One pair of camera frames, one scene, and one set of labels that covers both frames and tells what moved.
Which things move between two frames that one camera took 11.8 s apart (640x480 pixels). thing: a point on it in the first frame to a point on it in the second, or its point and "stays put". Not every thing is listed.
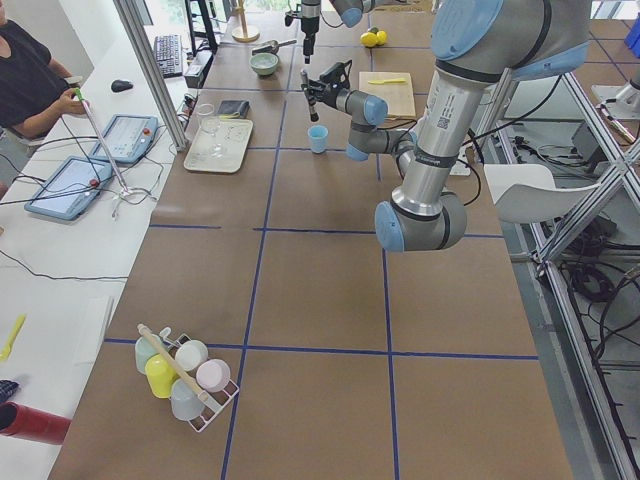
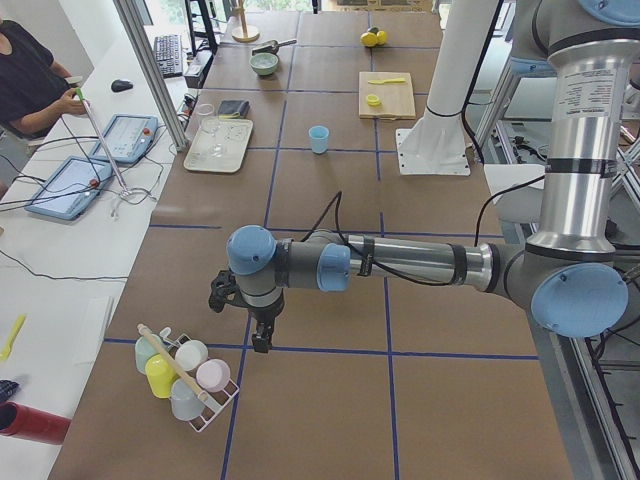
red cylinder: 28,423 stays put
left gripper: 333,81 to 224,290
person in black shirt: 34,89 stays put
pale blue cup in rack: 186,404 stays put
